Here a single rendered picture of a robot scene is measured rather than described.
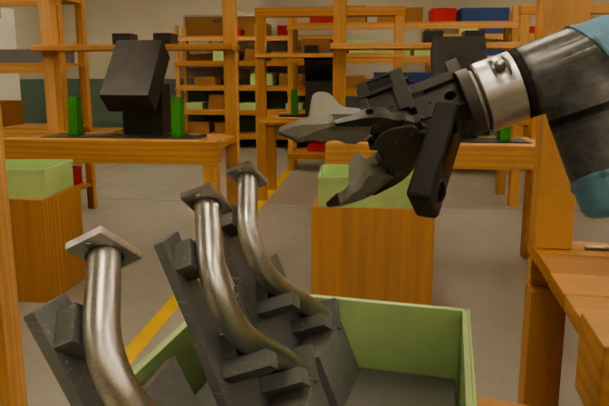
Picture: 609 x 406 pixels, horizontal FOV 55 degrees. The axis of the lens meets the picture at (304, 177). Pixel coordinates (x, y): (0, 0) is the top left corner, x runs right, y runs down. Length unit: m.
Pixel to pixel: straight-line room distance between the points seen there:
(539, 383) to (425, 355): 0.81
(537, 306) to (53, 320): 1.35
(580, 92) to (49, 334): 0.52
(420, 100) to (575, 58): 0.15
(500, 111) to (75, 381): 0.46
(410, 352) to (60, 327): 0.61
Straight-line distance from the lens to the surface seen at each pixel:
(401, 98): 0.62
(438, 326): 0.97
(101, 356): 0.50
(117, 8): 12.15
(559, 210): 1.61
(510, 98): 0.61
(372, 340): 0.99
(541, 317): 1.69
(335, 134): 0.59
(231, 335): 0.64
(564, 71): 0.62
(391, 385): 0.96
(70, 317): 0.52
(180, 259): 0.64
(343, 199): 0.68
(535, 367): 1.75
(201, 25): 11.53
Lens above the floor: 1.32
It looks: 10 degrees down
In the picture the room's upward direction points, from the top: straight up
